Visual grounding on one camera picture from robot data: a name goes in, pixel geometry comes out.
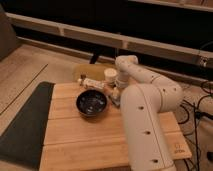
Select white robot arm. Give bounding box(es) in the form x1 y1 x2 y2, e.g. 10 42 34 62
115 55 183 171

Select white cup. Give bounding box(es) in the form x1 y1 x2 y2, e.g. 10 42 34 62
104 68 117 83

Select black bowl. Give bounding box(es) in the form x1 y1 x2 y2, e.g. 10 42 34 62
76 89 107 117

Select white tube bottle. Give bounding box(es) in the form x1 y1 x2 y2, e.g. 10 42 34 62
77 78 105 90

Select dark floor mat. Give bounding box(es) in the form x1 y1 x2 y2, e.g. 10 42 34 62
0 82 54 169

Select grey couch corner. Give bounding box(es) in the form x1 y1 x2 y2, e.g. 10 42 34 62
0 5 20 61

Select black cables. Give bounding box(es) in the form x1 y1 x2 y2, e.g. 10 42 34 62
176 79 213 171

